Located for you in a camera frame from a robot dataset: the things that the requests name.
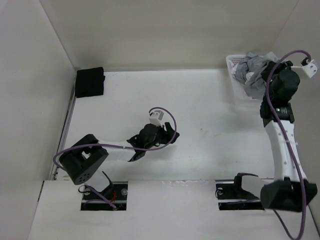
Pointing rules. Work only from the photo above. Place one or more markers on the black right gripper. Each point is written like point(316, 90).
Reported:
point(281, 66)

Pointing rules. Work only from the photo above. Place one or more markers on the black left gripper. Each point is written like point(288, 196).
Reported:
point(168, 134)

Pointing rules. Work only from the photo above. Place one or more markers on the grey tank top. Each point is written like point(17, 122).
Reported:
point(255, 87)

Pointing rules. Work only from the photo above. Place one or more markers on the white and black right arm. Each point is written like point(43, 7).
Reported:
point(290, 189)

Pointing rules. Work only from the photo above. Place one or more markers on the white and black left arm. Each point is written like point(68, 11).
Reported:
point(85, 165)

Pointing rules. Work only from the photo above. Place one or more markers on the white tank top in basket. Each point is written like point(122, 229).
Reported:
point(242, 75)

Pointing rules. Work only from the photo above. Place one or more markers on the folded black tank top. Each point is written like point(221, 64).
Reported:
point(89, 82)

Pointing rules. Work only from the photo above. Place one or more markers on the white plastic laundry basket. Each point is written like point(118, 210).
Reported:
point(240, 98)

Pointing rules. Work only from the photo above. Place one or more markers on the white front cover board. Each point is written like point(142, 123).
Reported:
point(156, 210)

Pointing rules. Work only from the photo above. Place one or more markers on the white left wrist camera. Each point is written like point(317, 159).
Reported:
point(156, 118)

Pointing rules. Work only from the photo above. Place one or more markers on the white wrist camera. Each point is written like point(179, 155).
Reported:
point(307, 70)
point(156, 118)

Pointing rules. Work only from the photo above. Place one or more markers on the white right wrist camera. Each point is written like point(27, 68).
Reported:
point(307, 70)

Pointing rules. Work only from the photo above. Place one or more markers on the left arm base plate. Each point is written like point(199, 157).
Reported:
point(116, 194)

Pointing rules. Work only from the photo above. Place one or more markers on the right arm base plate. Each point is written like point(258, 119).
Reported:
point(231, 200)

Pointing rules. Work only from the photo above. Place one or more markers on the aluminium table edge rail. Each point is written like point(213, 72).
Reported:
point(64, 131)

